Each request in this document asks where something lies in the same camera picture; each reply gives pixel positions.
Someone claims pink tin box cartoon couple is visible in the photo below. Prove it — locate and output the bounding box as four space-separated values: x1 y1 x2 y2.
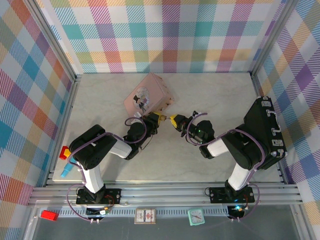
123 72 176 118

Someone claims black hard case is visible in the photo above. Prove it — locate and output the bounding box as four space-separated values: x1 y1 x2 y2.
243 96 289 171

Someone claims playing card box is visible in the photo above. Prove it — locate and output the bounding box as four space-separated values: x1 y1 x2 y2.
134 208 157 225

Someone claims teal alarm clock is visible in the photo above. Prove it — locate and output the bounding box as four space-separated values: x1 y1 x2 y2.
187 208 207 227

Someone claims small black controller board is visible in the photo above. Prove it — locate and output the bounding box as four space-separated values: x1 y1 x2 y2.
86 206 112 218
227 204 246 219

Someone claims purple cable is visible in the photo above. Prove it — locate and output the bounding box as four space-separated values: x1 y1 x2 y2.
66 116 148 224
186 111 266 224

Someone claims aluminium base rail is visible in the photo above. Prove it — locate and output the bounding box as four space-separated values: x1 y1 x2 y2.
27 183 305 207

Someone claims grey slotted cable duct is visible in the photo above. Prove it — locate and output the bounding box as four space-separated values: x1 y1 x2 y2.
53 206 231 217

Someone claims aluminium frame post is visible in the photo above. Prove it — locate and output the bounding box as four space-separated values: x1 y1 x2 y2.
250 0 300 77
24 0 82 85

